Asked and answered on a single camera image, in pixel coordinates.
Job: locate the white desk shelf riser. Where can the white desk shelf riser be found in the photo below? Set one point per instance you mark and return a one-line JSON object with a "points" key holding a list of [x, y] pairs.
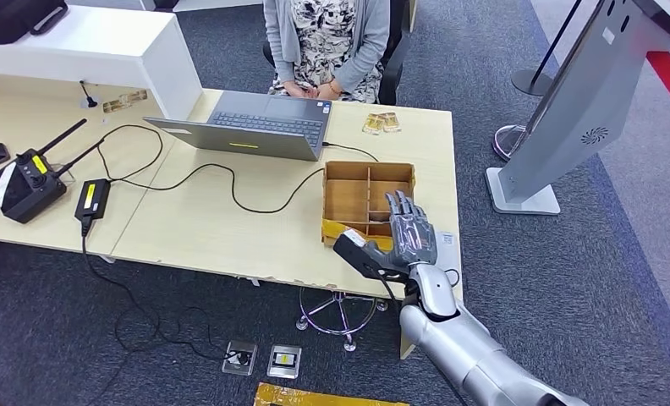
{"points": [[113, 50]]}

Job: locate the small black desk antenna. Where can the small black desk antenna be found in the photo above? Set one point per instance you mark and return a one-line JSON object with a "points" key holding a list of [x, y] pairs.
{"points": [[90, 102]]}

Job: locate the black remote controller with antennas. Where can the black remote controller with antennas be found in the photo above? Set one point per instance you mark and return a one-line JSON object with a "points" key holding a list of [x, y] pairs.
{"points": [[25, 190]]}

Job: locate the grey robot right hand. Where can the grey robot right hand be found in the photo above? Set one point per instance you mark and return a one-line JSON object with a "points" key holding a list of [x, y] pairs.
{"points": [[416, 244]]}

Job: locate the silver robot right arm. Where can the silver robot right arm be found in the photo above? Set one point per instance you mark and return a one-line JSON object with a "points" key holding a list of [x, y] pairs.
{"points": [[458, 342]]}

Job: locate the person's left hand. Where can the person's left hand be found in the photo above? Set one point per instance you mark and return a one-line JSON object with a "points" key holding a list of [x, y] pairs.
{"points": [[326, 91]]}

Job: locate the black bag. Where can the black bag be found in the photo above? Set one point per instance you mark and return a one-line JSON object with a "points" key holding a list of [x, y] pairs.
{"points": [[7, 19]]}

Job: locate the person's right hand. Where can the person's right hand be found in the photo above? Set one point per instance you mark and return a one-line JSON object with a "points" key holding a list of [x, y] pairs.
{"points": [[297, 89]]}

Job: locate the chrome stool base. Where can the chrome stool base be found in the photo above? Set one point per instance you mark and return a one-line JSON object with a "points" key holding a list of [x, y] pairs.
{"points": [[339, 322]]}

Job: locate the gold patterned ID card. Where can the gold patterned ID card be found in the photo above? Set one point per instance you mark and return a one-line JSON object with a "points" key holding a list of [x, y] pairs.
{"points": [[372, 124]]}

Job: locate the grey card reader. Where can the grey card reader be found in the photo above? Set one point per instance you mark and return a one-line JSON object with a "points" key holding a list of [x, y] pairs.
{"points": [[450, 249]]}

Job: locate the beige desk leg panel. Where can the beige desk leg panel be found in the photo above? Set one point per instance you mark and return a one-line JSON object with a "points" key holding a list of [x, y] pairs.
{"points": [[406, 350]]}

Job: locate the chrome stanchion base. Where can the chrome stanchion base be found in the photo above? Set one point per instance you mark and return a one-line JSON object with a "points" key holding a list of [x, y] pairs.
{"points": [[503, 148]]}

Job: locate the yellow tape strip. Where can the yellow tape strip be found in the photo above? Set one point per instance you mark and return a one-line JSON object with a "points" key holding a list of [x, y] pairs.
{"points": [[332, 230]]}

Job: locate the black stanchion post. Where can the black stanchion post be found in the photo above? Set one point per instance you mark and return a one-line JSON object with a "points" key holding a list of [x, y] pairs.
{"points": [[529, 84]]}

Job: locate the grey kiosk stand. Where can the grey kiosk stand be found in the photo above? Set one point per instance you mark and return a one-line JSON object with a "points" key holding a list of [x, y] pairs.
{"points": [[590, 84]]}

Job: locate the person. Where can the person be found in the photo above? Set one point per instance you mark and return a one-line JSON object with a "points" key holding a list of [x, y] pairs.
{"points": [[368, 33]]}

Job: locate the steel floor socket box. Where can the steel floor socket box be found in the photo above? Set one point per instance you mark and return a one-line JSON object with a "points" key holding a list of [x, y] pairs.
{"points": [[239, 357], [284, 362]]}

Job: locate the yellow taped cardboard sheet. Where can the yellow taped cardboard sheet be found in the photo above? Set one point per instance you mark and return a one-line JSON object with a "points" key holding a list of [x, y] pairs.
{"points": [[312, 398]]}

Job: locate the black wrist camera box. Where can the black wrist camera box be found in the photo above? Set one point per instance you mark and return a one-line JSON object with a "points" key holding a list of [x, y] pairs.
{"points": [[354, 252]]}

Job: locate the divided cardboard box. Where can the divided cardboard box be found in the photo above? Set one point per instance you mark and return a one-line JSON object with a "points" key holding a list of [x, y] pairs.
{"points": [[343, 196]]}

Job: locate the black laptop power adapter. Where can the black laptop power adapter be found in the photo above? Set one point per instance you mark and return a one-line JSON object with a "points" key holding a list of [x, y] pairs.
{"points": [[92, 199]]}

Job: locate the grey laptop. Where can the grey laptop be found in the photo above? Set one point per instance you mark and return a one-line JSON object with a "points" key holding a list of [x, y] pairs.
{"points": [[265, 120]]}

